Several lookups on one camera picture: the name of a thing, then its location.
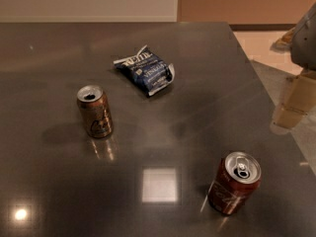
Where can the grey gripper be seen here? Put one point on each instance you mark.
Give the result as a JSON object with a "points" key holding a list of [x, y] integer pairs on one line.
{"points": [[305, 44]]}

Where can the orange soda can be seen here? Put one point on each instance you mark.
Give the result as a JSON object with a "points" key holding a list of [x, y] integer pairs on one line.
{"points": [[95, 111]]}

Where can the blue chip bag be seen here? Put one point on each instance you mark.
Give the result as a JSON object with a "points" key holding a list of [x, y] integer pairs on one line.
{"points": [[147, 71]]}

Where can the red cola can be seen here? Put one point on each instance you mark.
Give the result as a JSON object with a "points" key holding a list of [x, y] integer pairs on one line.
{"points": [[238, 176]]}

